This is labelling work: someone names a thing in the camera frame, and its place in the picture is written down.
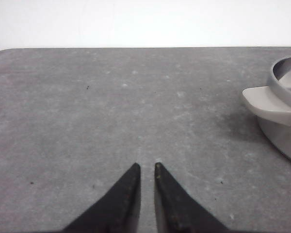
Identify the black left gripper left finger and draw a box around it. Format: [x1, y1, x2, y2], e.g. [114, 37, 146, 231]
[63, 163, 141, 233]

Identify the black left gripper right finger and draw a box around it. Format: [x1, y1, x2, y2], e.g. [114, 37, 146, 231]
[154, 163, 228, 233]

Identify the stainless steel pot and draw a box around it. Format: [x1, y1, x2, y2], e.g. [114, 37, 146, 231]
[242, 56, 291, 160]

